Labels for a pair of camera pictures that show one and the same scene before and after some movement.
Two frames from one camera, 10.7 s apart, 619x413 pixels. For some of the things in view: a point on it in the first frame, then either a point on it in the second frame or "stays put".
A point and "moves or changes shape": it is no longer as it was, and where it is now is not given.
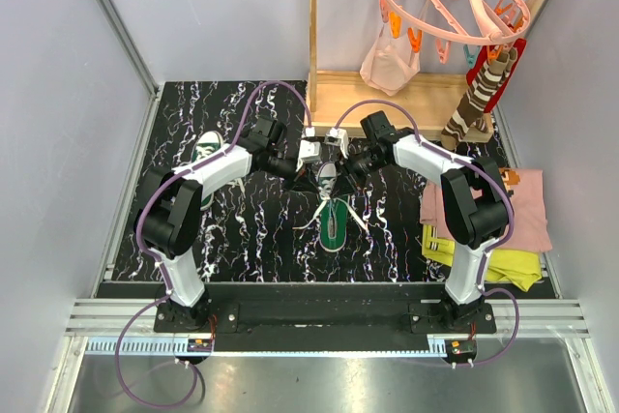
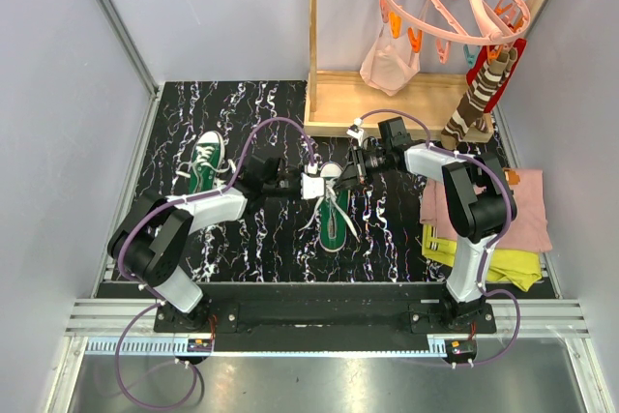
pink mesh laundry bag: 391,63 stays put
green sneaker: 334,211 stays put
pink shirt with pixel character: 525,191 stays put
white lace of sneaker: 325,188 moves or changes shape
